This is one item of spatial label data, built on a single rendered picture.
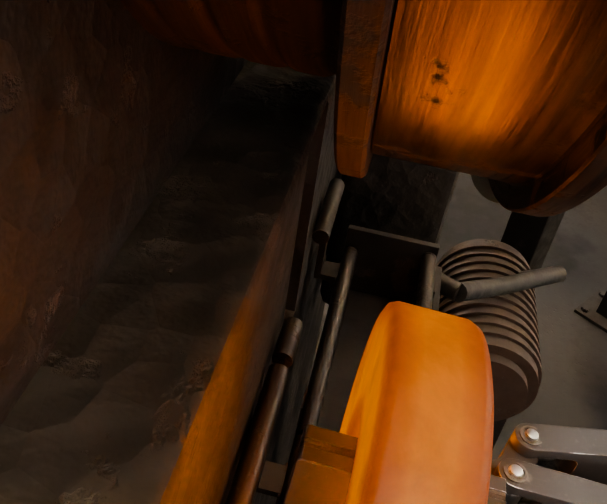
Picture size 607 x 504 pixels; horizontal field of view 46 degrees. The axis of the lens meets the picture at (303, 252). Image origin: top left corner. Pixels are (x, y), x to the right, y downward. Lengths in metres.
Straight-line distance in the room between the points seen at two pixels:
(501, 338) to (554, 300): 0.99
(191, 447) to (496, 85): 0.14
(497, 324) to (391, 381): 0.62
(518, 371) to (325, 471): 0.59
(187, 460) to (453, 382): 0.08
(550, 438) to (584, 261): 1.69
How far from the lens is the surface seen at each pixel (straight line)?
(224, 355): 0.26
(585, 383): 1.63
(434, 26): 0.17
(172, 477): 0.23
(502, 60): 0.18
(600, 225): 2.14
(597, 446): 0.29
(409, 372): 0.21
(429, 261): 0.57
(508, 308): 0.85
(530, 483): 0.27
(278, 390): 0.39
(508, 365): 0.81
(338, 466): 0.25
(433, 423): 0.21
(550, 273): 0.88
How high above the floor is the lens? 1.06
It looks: 38 degrees down
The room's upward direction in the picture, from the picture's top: 9 degrees clockwise
